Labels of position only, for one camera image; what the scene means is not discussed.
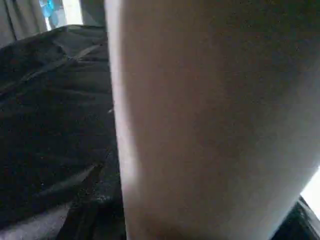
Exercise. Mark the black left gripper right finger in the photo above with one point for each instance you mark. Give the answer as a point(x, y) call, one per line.
point(297, 222)

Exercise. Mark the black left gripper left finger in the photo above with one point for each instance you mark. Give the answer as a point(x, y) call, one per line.
point(95, 212)

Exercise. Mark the white plastic table leg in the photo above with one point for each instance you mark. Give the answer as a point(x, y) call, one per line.
point(200, 112)

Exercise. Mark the black work mat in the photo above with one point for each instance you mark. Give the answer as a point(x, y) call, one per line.
point(50, 112)

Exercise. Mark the grey curtain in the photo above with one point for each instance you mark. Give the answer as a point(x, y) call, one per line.
point(20, 17)

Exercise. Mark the white pole teal bands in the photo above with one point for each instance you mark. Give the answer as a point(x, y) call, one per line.
point(48, 6)

